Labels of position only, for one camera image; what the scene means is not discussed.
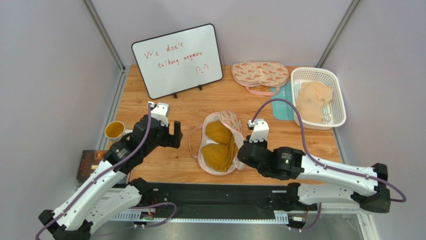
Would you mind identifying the mustard yellow bra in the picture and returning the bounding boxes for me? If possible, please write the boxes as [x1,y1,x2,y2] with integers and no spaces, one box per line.
[201,121,238,173]

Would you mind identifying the floral mesh laundry bag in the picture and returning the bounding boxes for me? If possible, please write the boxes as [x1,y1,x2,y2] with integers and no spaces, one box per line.
[187,110,245,176]

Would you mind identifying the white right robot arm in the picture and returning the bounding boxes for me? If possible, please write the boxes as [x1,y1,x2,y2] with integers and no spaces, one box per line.
[237,140,391,214]

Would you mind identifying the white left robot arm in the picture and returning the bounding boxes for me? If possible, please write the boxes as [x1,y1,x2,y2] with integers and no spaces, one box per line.
[35,114,183,240]

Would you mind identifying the stacked floral laundry bags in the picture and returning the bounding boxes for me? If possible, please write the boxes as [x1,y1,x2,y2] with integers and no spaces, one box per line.
[231,61,290,97]

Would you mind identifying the yellow patterned mug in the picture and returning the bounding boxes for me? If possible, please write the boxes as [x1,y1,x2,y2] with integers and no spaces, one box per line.
[104,120,133,143]

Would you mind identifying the teal card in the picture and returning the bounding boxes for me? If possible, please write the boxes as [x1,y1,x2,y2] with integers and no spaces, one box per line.
[270,81,294,121]

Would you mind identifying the whiteboard with red writing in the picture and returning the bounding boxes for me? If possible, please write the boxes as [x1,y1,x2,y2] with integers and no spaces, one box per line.
[131,23,224,100]

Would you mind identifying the dark book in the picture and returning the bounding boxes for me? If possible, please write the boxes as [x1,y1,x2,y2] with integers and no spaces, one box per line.
[76,150,107,184]

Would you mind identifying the beige bras in basket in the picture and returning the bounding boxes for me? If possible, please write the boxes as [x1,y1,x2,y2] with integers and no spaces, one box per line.
[296,81,334,124]

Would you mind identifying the white plastic basket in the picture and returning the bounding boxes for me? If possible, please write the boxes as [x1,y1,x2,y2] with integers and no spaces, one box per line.
[291,67,347,130]

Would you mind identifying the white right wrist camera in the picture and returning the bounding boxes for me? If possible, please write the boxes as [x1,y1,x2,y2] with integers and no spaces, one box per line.
[247,118,270,143]

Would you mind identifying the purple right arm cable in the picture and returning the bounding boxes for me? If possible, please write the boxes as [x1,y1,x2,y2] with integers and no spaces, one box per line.
[250,98,408,203]

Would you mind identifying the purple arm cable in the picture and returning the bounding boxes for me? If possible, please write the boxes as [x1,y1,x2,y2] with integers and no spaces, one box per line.
[35,102,155,240]
[250,98,408,203]

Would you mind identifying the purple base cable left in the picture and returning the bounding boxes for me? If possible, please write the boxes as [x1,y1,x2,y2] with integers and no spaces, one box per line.
[131,201,178,229]

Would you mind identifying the aluminium frame rail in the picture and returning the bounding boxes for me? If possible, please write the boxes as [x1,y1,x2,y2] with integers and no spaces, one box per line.
[68,186,372,225]

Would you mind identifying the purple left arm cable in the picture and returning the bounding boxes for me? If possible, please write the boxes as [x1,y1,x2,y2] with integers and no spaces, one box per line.
[35,102,155,240]

